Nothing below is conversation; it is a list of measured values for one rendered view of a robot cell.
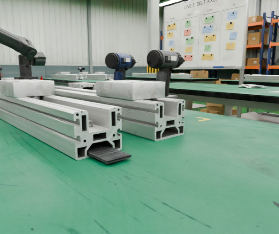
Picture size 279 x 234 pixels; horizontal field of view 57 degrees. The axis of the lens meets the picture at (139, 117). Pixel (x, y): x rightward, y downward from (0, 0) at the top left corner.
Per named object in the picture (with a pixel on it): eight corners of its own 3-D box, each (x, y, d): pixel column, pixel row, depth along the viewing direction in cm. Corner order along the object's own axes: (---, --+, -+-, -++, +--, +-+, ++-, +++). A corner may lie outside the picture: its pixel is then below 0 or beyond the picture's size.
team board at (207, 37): (153, 125, 446) (154, 5, 412) (174, 122, 476) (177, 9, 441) (228, 145, 327) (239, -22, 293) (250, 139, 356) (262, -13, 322)
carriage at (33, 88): (-1, 102, 79) (-4, 80, 78) (35, 100, 86) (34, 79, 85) (14, 107, 67) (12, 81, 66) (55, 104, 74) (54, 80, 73)
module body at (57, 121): (-19, 109, 104) (-21, 87, 103) (8, 107, 111) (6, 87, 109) (75, 160, 45) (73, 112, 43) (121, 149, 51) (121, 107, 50)
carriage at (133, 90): (96, 105, 73) (95, 81, 72) (127, 102, 80) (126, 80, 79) (132, 112, 61) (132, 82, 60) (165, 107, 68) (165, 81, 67)
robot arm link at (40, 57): (22, 38, 125) (29, 51, 122) (44, 40, 133) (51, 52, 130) (16, 58, 132) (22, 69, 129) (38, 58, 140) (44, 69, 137)
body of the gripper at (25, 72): (38, 80, 132) (37, 65, 131) (17, 80, 126) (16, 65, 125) (34, 79, 137) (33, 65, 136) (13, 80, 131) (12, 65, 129)
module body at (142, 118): (30, 105, 117) (29, 86, 115) (52, 103, 123) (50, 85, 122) (154, 141, 57) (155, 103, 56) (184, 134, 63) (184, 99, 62)
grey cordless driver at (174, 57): (143, 116, 88) (143, 49, 84) (174, 109, 103) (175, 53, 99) (161, 119, 83) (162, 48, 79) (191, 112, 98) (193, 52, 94)
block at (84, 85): (64, 102, 125) (63, 82, 123) (85, 100, 133) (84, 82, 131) (75, 104, 118) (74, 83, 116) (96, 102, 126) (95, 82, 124)
